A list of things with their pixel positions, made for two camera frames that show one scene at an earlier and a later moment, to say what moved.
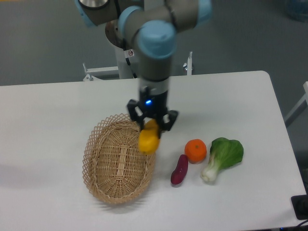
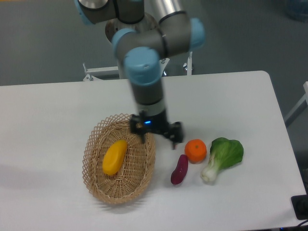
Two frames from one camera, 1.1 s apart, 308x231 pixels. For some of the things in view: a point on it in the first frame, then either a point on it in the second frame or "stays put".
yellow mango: [148, 139] to [114, 157]
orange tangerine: [196, 150] stays put
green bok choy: [224, 153] stays put
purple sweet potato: [179, 174] stays put
